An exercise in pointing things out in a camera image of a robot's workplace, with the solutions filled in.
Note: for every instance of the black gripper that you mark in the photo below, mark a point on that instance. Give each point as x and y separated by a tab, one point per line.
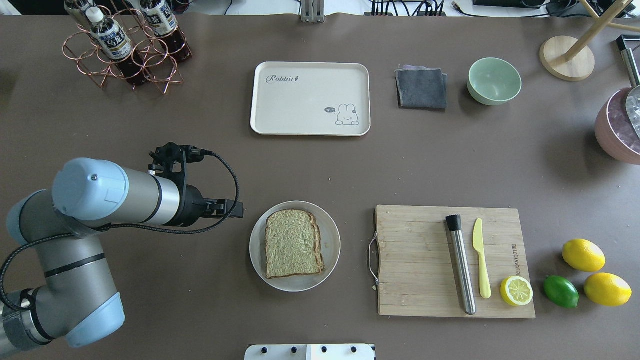
191	206

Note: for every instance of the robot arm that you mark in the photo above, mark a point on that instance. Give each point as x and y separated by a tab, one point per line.
79	301

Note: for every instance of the cream rabbit tray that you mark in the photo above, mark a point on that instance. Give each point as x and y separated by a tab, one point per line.
311	99

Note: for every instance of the white round plate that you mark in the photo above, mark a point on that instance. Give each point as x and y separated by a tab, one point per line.
330	247

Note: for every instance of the tea bottle top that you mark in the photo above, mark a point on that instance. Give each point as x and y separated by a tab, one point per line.
115	43

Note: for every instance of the tea bottle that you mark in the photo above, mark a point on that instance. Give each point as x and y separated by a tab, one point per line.
115	43
161	19

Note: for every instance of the tea bottle lower left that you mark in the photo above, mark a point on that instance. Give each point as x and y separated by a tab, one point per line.
161	19

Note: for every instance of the bamboo cutting board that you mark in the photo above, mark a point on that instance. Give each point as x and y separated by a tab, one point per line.
417	273

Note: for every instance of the grey folded cloth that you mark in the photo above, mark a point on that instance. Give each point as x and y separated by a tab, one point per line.
420	87

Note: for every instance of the steel muddler black tip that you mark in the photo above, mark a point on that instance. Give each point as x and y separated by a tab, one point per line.
454	225

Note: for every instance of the yellow plastic knife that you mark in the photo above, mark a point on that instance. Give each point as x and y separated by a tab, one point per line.
478	244

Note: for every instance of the mint green bowl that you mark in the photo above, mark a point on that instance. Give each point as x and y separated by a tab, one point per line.
493	81

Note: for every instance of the half lemon slice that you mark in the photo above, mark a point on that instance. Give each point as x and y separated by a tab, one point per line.
516	291

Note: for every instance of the green lime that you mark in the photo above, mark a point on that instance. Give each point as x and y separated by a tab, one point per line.
561	292

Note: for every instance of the yellow lemon upper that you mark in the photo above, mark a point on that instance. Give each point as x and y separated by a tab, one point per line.
583	255

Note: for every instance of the yellow lemon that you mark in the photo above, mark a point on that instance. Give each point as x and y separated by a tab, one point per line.
607	289
583	255

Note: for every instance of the wooden cup tree stand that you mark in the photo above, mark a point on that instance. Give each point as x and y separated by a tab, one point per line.
570	59

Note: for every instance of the yellow lemon lower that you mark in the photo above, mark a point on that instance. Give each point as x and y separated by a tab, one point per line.
607	289

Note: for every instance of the pink bowl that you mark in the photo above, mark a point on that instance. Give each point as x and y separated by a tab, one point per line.
614	130

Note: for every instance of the steel ice scoop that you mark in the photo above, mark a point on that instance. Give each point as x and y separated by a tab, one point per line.
626	45

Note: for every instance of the copper wire bottle rack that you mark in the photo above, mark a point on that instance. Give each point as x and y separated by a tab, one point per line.
142	43

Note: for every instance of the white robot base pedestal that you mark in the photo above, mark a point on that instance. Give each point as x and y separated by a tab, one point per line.
331	351

